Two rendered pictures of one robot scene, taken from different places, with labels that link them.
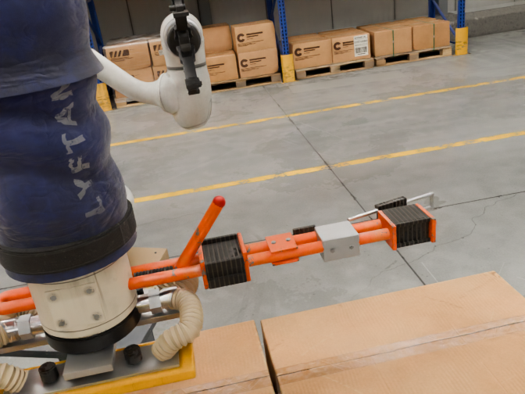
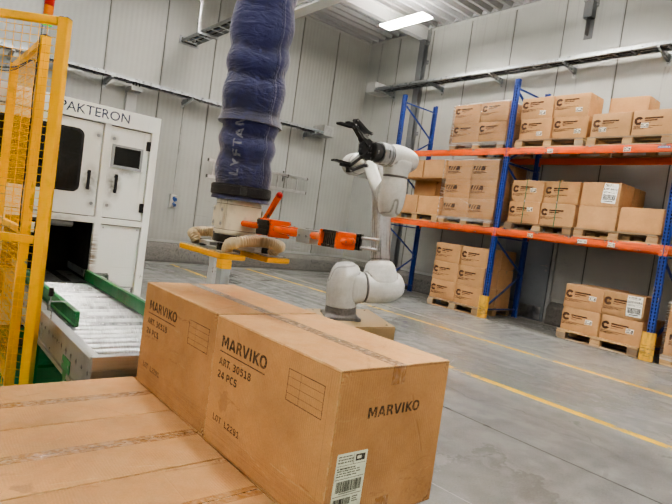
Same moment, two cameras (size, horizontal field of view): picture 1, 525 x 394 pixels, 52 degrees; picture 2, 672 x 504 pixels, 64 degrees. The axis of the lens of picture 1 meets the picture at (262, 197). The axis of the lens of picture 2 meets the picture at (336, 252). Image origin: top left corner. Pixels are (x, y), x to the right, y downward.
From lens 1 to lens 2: 1.64 m
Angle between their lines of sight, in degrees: 58
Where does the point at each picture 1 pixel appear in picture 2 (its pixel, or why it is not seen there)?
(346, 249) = (304, 237)
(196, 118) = (382, 207)
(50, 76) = (236, 114)
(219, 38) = not seen: outside the picture
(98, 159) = (245, 155)
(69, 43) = (249, 105)
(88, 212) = (230, 172)
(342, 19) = not seen: outside the picture
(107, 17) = not seen: outside the picture
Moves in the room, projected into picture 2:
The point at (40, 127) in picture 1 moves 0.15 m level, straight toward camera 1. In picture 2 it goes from (229, 133) to (197, 123)
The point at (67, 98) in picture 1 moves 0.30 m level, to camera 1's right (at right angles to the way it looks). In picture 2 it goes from (241, 125) to (279, 117)
